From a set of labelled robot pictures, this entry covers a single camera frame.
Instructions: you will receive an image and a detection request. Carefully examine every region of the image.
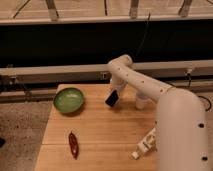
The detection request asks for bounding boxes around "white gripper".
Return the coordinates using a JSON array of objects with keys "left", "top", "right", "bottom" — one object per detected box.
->
[{"left": 110, "top": 78, "right": 127, "bottom": 98}]

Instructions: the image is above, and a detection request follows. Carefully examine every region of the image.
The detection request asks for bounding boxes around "black eraser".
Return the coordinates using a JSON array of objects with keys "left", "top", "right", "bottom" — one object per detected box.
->
[{"left": 105, "top": 90, "right": 119, "bottom": 107}]

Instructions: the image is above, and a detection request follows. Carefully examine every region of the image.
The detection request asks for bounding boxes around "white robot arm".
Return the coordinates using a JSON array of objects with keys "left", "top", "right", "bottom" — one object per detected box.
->
[{"left": 107, "top": 55, "right": 212, "bottom": 171}]

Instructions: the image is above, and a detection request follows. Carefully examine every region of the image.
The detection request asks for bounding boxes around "white cup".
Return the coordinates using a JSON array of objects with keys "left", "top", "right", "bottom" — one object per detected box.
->
[{"left": 135, "top": 92, "right": 148, "bottom": 110}]

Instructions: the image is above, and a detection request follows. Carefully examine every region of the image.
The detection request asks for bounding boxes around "green bowl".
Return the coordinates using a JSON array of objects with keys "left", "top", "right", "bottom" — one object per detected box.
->
[{"left": 53, "top": 87, "right": 84, "bottom": 114}]

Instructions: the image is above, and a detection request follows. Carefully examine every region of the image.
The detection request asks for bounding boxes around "white plastic bottle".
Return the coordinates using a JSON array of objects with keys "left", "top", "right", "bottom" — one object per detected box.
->
[{"left": 132, "top": 127, "right": 156, "bottom": 160}]

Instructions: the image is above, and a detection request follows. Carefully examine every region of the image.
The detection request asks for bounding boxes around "red chili pepper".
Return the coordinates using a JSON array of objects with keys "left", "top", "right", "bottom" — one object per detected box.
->
[{"left": 68, "top": 133, "right": 79, "bottom": 159}]

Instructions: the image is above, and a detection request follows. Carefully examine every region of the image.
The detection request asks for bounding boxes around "black hanging cable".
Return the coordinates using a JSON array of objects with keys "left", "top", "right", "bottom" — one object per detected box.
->
[{"left": 133, "top": 12, "right": 152, "bottom": 63}]

